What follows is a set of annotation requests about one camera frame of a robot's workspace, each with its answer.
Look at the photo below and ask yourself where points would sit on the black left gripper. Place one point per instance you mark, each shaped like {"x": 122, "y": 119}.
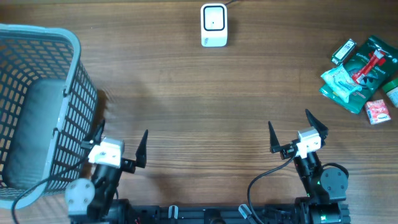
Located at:
{"x": 128, "y": 165}

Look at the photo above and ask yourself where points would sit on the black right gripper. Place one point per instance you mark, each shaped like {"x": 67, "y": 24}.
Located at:
{"x": 286, "y": 150}

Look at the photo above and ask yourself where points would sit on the mint toilet wipes pack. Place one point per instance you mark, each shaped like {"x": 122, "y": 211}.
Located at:
{"x": 339, "y": 80}

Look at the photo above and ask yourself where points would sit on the red white tissue pack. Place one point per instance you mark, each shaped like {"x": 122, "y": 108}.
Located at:
{"x": 377, "y": 111}

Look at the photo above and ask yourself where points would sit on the green white gum box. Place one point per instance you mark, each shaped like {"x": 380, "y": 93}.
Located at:
{"x": 339, "y": 56}

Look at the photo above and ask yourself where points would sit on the green lid jar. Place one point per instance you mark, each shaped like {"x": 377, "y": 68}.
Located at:
{"x": 391, "y": 90}

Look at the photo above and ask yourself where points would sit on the red snack stick packet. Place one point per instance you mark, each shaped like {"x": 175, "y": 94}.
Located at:
{"x": 377, "y": 55}

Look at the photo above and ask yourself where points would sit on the green grip gloves package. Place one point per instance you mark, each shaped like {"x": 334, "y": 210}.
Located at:
{"x": 358, "y": 58}

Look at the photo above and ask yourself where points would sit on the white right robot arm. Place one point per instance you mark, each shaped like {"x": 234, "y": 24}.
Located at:
{"x": 325, "y": 184}

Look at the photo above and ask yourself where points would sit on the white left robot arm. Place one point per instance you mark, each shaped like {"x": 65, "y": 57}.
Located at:
{"x": 95, "y": 200}

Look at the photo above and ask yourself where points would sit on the white barcode scanner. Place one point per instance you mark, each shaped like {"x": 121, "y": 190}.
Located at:
{"x": 214, "y": 25}

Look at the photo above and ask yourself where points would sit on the grey plastic shopping basket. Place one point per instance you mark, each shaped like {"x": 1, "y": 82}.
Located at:
{"x": 48, "y": 104}

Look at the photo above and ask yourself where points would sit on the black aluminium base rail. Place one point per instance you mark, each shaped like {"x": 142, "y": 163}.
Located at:
{"x": 217, "y": 214}

